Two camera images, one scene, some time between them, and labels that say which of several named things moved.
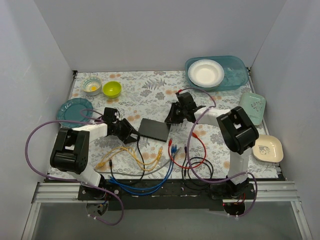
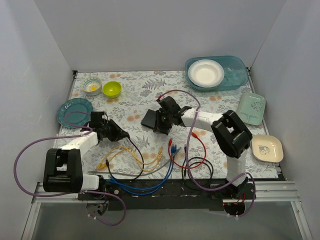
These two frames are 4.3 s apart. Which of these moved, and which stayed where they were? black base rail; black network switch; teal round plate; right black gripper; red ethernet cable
Moved: right black gripper; black network switch
Stayed: red ethernet cable; teal round plate; black base rail
